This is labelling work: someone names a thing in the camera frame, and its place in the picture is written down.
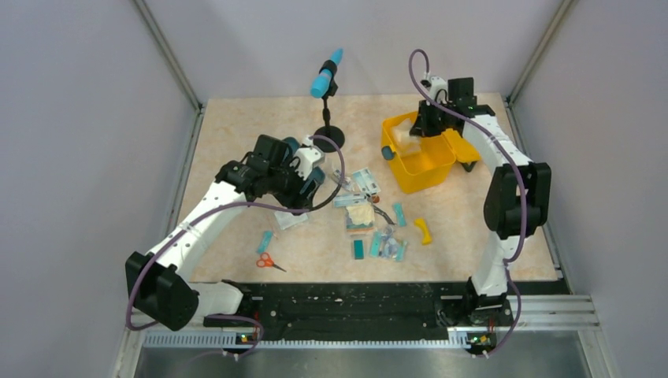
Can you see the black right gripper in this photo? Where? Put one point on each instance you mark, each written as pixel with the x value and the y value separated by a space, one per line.
pixel 422 127

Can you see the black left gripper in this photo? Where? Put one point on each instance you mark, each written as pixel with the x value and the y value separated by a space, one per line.
pixel 295 198

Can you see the beige gauze packet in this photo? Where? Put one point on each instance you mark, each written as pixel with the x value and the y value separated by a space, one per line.
pixel 407 136

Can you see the clear packet white pads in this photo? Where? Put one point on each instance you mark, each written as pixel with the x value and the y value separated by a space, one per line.
pixel 287 220

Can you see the clear packet small items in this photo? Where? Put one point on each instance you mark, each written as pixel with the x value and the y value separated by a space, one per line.
pixel 346 183

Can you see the white teal label packet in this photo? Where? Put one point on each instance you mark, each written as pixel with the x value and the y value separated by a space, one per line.
pixel 349 199

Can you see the white printed packet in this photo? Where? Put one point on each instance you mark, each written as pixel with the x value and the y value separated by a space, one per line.
pixel 366 181

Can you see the teal sachet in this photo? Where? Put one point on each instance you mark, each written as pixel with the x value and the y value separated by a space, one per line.
pixel 400 216
pixel 267 237

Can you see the beige bandage packet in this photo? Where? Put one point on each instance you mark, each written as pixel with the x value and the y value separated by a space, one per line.
pixel 359 218

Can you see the cluster of teal sachets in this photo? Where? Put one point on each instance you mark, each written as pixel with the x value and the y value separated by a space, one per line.
pixel 386 244

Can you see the black handled bandage shears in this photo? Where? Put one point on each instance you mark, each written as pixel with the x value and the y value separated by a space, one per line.
pixel 377 210

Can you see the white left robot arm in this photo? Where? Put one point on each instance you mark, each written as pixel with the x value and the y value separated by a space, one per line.
pixel 156 280

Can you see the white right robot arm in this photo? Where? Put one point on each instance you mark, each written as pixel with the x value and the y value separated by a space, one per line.
pixel 517 200

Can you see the yellow medicine kit box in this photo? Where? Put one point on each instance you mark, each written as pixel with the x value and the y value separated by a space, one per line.
pixel 420 163

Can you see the teal divided tray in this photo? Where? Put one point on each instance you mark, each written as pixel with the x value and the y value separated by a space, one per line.
pixel 312 183

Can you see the small orange scissors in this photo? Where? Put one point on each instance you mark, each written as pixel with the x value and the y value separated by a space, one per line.
pixel 265 261

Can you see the blue microphone on stand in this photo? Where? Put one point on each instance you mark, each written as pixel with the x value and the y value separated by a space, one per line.
pixel 324 86

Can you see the teal rectangular block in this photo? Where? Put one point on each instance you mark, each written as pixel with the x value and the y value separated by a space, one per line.
pixel 358 249

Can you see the yellow curved plastic piece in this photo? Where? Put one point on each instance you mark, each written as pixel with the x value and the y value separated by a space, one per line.
pixel 426 235

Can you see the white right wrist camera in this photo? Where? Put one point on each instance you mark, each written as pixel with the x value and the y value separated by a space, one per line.
pixel 436 87

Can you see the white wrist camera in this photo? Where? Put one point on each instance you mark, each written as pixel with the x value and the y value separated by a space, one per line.
pixel 436 87
pixel 307 158

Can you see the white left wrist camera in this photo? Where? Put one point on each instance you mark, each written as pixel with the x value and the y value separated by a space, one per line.
pixel 307 158

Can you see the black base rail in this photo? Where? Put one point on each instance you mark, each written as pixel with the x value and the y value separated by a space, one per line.
pixel 365 312

